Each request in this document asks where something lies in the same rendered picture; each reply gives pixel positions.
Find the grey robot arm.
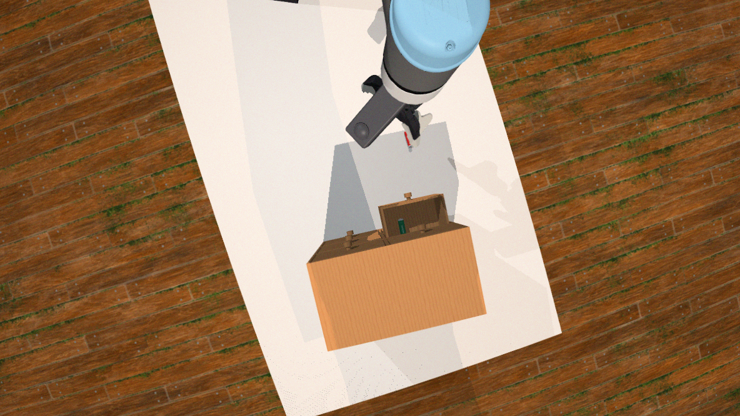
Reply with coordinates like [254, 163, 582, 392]
[346, 0, 490, 149]

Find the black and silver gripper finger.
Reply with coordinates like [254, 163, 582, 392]
[401, 110, 433, 147]
[361, 73, 382, 95]

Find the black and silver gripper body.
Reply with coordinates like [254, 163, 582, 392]
[375, 80, 422, 122]

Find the brown wooden chest of drawers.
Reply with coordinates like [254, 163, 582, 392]
[306, 221, 487, 352]

